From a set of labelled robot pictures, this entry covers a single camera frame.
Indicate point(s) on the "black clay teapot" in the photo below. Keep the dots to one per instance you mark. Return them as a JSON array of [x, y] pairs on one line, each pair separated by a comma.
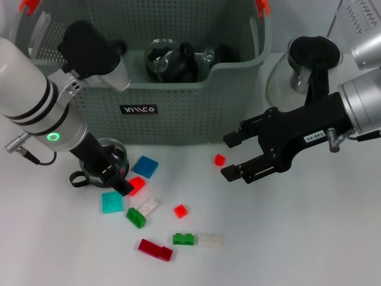
[[119, 47]]

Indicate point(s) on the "glass teacup with black sleeve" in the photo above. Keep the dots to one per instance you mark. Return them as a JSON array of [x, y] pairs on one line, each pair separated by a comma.
[[78, 180], [157, 59], [217, 55], [184, 65]]

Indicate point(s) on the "blue flat building brick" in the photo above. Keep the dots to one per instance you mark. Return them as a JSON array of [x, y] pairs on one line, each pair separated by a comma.
[[146, 167]]

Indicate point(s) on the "white two-stud plate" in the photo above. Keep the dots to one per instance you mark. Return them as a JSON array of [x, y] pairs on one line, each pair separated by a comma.
[[150, 206], [209, 240]]

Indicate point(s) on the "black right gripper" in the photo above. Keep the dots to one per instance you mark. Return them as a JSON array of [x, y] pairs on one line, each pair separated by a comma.
[[294, 128]]

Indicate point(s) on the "small red cube brick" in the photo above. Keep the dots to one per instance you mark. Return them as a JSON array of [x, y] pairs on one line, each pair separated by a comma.
[[219, 160], [180, 211]]

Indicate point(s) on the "grey-green perforated storage bin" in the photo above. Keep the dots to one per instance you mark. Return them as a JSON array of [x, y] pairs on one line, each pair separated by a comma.
[[184, 119]]

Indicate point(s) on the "dark red long brick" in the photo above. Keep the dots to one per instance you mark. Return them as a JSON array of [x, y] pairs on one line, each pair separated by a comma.
[[154, 249]]

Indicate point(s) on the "red sloped building brick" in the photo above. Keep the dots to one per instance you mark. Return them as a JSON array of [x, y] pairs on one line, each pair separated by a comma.
[[138, 184]]

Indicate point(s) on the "green two-stud brick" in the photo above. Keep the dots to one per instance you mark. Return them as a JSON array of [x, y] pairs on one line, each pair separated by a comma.
[[184, 239]]

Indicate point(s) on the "green building brick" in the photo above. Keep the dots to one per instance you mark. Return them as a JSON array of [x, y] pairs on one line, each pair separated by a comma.
[[136, 218]]

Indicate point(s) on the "teal flat building brick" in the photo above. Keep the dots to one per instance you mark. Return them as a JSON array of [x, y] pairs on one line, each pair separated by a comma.
[[111, 204]]

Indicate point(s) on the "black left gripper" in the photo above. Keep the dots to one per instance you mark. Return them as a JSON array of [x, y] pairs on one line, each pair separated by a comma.
[[92, 155]]

